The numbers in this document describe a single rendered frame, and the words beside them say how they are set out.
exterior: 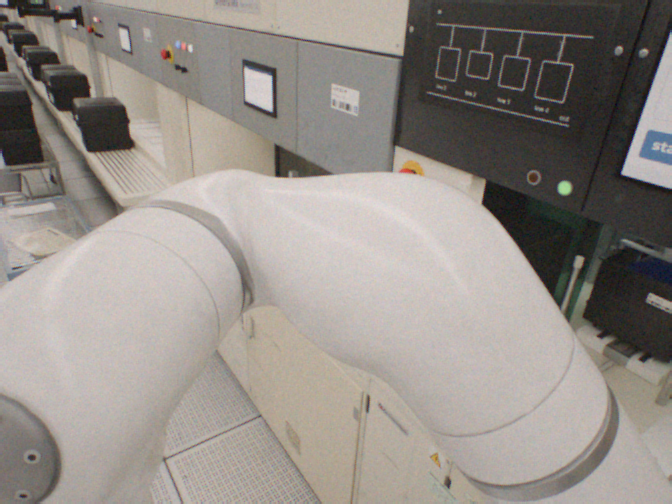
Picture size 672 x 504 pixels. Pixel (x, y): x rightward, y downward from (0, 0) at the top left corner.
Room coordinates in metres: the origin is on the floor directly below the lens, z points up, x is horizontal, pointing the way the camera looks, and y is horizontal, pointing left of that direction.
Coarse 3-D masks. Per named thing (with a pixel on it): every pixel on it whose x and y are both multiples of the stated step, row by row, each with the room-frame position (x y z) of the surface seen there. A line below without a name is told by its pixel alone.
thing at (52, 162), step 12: (48, 144) 3.88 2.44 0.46; (0, 156) 3.50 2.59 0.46; (48, 156) 3.56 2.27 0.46; (0, 168) 3.24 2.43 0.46; (12, 168) 3.28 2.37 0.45; (24, 168) 3.32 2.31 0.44; (36, 168) 3.37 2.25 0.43; (48, 168) 3.41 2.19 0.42; (60, 180) 3.45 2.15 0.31; (60, 192) 3.45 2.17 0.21
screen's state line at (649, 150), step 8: (648, 136) 0.57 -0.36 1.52; (656, 136) 0.56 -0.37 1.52; (664, 136) 0.56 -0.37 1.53; (648, 144) 0.57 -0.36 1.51; (656, 144) 0.56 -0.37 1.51; (664, 144) 0.56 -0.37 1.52; (640, 152) 0.57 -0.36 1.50; (648, 152) 0.57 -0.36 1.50; (656, 152) 0.56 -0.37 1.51; (664, 152) 0.55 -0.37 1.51; (656, 160) 0.56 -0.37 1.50; (664, 160) 0.55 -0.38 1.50
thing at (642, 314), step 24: (624, 240) 1.11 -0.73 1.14; (624, 264) 1.12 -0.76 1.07; (600, 288) 1.03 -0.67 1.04; (624, 288) 0.99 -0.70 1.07; (648, 288) 0.95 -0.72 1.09; (600, 312) 1.01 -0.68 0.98; (624, 312) 0.97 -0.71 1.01; (648, 312) 0.94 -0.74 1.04; (600, 336) 1.00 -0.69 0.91; (624, 336) 0.96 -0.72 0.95; (648, 336) 0.92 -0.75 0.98
